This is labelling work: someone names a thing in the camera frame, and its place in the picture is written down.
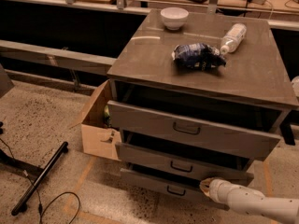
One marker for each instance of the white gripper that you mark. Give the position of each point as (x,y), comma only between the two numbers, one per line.
(217,188)

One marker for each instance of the grey bottom drawer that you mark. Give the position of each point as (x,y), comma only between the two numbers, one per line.
(174,185)

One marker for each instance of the grey drawer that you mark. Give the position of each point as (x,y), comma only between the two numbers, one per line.
(156,155)
(174,185)
(201,133)

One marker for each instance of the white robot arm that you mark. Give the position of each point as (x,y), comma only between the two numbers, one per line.
(250,202)

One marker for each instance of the grey top drawer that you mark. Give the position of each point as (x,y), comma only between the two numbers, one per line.
(201,133)

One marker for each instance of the grey drawer cabinet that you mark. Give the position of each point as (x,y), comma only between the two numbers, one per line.
(252,91)

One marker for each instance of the brown cardboard box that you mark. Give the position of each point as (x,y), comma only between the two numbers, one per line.
(97,138)

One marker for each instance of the green item in box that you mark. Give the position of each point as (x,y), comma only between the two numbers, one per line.
(106,116)

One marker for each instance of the blue crumpled snack bag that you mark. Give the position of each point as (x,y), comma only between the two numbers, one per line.
(198,56)

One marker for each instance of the clear plastic bottle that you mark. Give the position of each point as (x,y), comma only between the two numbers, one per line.
(233,38)

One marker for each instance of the white ceramic bowl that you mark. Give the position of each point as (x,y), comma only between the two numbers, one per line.
(174,17)

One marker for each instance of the black metal stand bar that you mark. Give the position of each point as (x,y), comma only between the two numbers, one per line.
(21,205)

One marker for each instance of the grey metal rail beam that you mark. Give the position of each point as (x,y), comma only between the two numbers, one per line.
(62,58)

